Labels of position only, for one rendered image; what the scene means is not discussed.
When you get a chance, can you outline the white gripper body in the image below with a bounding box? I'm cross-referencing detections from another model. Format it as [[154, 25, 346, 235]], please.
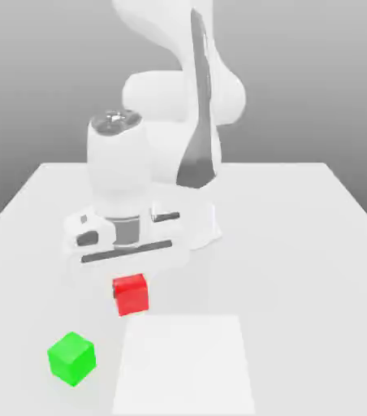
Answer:
[[62, 238, 192, 286]]

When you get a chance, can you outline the small red cube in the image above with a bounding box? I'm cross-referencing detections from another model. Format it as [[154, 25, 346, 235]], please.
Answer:
[[111, 273, 150, 318]]

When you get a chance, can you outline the small green cube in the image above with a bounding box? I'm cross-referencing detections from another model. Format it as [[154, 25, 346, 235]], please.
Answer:
[[46, 331, 97, 388]]

